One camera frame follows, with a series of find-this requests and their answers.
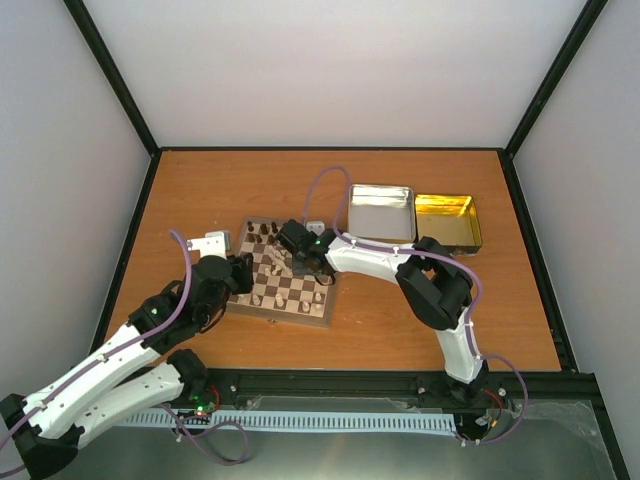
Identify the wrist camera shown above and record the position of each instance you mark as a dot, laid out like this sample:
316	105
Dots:
215	243
316	227

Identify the light blue cable duct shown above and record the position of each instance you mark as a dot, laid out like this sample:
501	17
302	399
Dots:
301	422

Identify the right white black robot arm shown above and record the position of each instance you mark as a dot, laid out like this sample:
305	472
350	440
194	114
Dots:
437	289

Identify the wooden chess board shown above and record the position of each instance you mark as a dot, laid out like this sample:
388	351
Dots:
294	290

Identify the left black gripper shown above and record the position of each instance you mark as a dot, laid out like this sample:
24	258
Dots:
245	273

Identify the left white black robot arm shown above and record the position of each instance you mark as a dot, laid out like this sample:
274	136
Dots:
139	367

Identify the black frame rail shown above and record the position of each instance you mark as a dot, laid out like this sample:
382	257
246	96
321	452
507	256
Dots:
431	390

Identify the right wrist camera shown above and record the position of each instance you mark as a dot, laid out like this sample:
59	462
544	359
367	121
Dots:
316	227

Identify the white chess piece lying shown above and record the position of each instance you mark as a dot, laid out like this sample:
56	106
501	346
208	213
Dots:
279	264

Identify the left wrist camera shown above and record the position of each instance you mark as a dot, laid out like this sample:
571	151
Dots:
215	243

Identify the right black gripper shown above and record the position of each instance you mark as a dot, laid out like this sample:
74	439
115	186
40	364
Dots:
298	269

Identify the silver open tin box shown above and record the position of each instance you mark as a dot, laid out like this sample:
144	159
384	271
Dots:
382	212

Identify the gold tin lid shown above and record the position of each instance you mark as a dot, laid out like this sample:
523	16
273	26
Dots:
452	220

